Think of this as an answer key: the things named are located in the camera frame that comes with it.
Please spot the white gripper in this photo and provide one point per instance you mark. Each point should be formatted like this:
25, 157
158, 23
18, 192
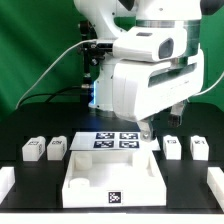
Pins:
144, 89

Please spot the white square table top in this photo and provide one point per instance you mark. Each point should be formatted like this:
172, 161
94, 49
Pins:
113, 178

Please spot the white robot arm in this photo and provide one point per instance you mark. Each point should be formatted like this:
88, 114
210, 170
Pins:
111, 19

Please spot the white right edge block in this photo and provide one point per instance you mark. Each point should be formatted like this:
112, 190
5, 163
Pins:
215, 181

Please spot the white edge block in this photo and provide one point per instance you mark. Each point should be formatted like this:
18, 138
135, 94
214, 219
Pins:
7, 180
215, 181

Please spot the white marker sheet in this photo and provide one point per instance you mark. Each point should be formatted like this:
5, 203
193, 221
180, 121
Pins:
88, 141

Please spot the white left edge block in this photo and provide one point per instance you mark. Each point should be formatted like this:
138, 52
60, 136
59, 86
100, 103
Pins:
7, 180

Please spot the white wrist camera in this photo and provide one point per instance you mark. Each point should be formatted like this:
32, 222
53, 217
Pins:
150, 44

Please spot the black camera stand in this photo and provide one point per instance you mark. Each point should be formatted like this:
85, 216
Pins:
87, 32

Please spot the grey camera on stand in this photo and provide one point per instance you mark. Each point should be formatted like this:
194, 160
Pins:
101, 45

